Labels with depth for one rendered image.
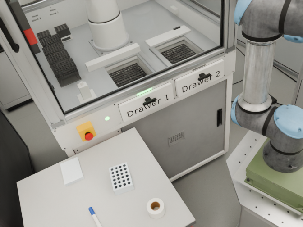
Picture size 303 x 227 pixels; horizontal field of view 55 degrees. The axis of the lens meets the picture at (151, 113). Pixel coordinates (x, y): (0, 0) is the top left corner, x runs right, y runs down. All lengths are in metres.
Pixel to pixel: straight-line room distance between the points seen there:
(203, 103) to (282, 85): 1.33
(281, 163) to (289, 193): 0.11
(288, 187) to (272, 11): 0.63
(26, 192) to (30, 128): 1.57
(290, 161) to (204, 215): 0.99
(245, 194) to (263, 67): 0.53
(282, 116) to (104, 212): 0.78
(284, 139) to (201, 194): 1.13
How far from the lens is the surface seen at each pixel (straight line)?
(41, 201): 1.41
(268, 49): 0.93
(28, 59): 1.18
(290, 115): 1.08
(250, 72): 0.98
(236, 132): 2.44
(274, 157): 1.17
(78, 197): 1.34
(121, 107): 1.39
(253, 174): 1.20
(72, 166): 1.42
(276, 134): 1.09
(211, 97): 1.73
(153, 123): 1.60
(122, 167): 1.31
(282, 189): 1.18
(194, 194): 2.11
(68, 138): 1.43
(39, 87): 1.23
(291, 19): 0.82
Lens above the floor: 1.84
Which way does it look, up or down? 44 degrees down
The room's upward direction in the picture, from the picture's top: 12 degrees counter-clockwise
